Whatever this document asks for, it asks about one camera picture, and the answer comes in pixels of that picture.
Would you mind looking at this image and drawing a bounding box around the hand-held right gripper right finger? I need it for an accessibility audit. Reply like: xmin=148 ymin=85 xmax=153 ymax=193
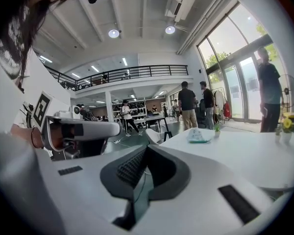
xmin=134 ymin=144 xmax=294 ymax=235

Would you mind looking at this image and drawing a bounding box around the shelf with black bags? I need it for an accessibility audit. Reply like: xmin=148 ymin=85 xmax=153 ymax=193
xmin=112 ymin=101 xmax=147 ymax=125

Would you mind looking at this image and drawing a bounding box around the black balcony railing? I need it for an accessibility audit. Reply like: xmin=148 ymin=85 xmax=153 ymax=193
xmin=45 ymin=64 xmax=189 ymax=92

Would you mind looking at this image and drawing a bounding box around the person's left forearm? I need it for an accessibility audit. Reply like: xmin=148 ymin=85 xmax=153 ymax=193
xmin=9 ymin=123 xmax=44 ymax=149

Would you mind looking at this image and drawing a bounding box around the person's white printed shirt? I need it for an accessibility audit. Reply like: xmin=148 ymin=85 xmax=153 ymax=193
xmin=0 ymin=6 xmax=40 ymax=137

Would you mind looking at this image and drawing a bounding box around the red bag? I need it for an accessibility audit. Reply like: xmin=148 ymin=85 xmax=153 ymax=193
xmin=222 ymin=101 xmax=232 ymax=118

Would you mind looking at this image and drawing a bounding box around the person's left hand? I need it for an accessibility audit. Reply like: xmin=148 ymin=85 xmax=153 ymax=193
xmin=49 ymin=123 xmax=66 ymax=149

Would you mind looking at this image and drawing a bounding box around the dark wrist hair tie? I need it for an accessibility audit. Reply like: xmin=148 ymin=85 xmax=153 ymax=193
xmin=30 ymin=127 xmax=40 ymax=148

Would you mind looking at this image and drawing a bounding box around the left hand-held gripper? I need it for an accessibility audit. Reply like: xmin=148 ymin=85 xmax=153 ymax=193
xmin=22 ymin=90 xmax=121 ymax=162

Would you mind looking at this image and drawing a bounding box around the clothes rack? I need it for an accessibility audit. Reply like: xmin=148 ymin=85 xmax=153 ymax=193
xmin=212 ymin=88 xmax=232 ymax=122

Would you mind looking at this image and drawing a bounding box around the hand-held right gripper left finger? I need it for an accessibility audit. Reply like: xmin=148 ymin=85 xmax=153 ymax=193
xmin=0 ymin=130 xmax=149 ymax=235

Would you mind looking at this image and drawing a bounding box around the small green potted plant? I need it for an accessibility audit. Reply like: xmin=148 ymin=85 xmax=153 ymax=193
xmin=212 ymin=122 xmax=222 ymax=139

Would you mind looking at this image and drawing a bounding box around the white shell chair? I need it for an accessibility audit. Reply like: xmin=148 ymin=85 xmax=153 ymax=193
xmin=145 ymin=128 xmax=167 ymax=145

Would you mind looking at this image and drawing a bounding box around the yellow flower in white pot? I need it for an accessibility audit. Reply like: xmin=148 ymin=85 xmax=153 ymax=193
xmin=282 ymin=117 xmax=294 ymax=143

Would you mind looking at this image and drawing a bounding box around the white zip pouch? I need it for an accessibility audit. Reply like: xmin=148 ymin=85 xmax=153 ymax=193
xmin=186 ymin=128 xmax=213 ymax=144

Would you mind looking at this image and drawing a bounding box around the white ceiling air conditioner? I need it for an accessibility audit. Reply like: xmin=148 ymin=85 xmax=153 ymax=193
xmin=164 ymin=0 xmax=196 ymax=23

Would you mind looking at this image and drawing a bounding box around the black-legged white-topped table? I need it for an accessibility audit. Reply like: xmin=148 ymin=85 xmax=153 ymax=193
xmin=143 ymin=115 xmax=169 ymax=132

